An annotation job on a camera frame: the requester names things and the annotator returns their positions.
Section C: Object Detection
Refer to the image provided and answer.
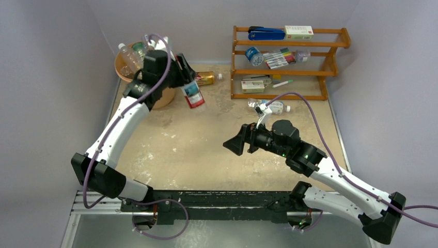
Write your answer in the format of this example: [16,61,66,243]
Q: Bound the crushed clear bottle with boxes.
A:
[118,43,143,74]

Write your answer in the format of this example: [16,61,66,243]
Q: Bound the pack of coloured markers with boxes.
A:
[263,48,296,69]

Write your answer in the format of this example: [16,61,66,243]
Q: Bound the green white marker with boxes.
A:
[272,80,293,88]

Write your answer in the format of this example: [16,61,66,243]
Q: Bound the blue tape roll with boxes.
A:
[245,46,264,67]

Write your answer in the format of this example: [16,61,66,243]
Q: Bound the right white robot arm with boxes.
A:
[223,120,406,245]

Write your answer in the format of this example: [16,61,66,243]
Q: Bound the blue stapler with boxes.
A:
[247,26,285,40]

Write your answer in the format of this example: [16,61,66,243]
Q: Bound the grey stapler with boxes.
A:
[242,74,272,85]

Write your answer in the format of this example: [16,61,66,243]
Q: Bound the white blue label bottle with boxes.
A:
[248,98,291,115]

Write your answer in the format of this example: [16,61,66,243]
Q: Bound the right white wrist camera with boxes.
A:
[254,103,273,129]

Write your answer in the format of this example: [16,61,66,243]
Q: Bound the red gold tea bottle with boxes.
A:
[195,71,223,86]

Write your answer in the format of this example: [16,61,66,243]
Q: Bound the green tea bottle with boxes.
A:
[132,41,147,61]

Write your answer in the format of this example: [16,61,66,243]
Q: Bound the wooden shelf rack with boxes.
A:
[230,26,351,100]

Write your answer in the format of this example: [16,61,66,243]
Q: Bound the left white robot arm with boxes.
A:
[71,50,196,211]

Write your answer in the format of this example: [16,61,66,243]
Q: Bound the small clear jar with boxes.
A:
[294,50,311,63]

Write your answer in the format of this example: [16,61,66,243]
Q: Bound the white red box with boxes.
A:
[284,25,314,41]

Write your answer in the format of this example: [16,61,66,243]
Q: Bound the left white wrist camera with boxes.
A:
[154,36,176,61]

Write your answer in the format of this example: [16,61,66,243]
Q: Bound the white stapler box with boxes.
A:
[241,80,265,94]

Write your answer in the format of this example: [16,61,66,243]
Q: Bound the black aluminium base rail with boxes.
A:
[70,190,372,227]

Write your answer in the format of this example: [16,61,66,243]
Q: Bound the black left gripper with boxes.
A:
[159,54,197,90]

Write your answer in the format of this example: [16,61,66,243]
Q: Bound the red white label bottle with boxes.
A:
[181,80,207,113]

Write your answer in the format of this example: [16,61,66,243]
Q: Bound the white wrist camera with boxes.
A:
[154,36,176,61]
[254,103,273,129]

